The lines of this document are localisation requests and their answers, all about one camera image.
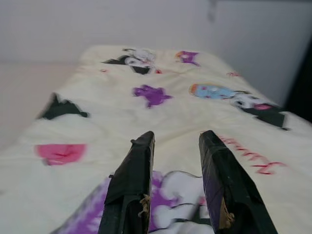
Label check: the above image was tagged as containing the cream cartoon print blanket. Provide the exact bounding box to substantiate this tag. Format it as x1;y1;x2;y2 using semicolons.
0;45;312;234

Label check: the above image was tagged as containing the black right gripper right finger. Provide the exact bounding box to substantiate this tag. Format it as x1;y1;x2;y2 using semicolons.
198;130;280;234

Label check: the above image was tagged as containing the black tall furniture panel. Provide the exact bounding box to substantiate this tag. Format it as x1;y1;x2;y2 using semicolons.
284;36;312;120

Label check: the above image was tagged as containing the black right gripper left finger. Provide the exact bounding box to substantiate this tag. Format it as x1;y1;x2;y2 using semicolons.
97;131;156;234

